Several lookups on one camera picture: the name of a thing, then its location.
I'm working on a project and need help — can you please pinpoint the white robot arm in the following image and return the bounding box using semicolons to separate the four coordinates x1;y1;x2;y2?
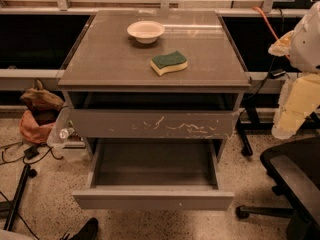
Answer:
268;2;320;140

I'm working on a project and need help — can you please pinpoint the grey drawer cabinet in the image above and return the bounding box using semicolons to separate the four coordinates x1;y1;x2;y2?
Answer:
57;9;252;162

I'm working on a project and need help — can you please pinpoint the scratched grey upper drawer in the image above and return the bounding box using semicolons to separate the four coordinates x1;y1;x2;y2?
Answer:
70;109;239;139

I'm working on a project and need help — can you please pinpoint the black power brick on ledge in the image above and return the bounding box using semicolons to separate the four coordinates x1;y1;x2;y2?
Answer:
269;69;286;79

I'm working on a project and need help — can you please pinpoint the black office chair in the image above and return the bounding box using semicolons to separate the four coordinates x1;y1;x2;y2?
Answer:
235;137;320;240

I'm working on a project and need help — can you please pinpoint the green and yellow sponge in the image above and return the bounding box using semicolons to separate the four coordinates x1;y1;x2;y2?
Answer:
150;51;188;76

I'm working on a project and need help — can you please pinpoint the white bowl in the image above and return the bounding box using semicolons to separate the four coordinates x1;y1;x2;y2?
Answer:
127;21;165;44

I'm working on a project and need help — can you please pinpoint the clear plastic storage bin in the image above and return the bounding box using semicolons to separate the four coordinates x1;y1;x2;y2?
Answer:
47;107;90;162

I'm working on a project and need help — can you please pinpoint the brown and orange cloth bag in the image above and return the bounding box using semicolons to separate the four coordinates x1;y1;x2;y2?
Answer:
19;79;64;144

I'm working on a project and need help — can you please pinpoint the black power adapter on floor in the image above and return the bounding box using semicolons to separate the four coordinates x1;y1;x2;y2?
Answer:
24;146;39;160

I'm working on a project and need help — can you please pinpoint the black stand leg left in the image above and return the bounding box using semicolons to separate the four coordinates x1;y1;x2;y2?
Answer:
0;164;37;231

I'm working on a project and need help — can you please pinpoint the black table frame right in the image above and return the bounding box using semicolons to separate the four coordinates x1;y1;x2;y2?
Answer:
235;97;320;157

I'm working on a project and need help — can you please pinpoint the orange cable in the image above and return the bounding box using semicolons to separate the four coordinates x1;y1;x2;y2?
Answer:
252;5;291;61

